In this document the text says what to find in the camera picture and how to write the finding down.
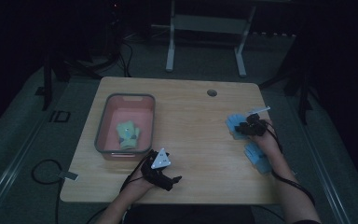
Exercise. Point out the grey tape tag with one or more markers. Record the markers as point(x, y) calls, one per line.
point(68, 175)

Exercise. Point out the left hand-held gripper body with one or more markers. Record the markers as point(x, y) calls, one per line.
point(158, 161)

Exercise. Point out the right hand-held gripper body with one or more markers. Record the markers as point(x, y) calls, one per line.
point(256, 127)

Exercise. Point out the metal floor rail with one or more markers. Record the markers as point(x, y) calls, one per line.
point(327, 183)
point(12, 169)

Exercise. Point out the pink basin with grey rim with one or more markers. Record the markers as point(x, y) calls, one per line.
point(112, 124)

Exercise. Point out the blue glove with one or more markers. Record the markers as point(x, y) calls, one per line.
point(233, 121)
point(256, 158)

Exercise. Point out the black stand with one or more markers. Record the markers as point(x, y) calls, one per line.
point(303, 93)
point(47, 84)

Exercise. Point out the person's right hand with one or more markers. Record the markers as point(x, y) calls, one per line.
point(268, 141)

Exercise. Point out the person's dark clothing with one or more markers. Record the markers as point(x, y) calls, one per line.
point(192, 215)

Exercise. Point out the dark equipment tower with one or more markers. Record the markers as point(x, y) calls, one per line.
point(114, 28)

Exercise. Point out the green glove with print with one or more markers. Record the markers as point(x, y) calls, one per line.
point(127, 135)

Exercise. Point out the white metal stand frame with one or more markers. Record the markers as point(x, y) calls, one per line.
point(206, 24)

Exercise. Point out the person's left hand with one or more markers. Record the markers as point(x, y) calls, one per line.
point(140, 186)

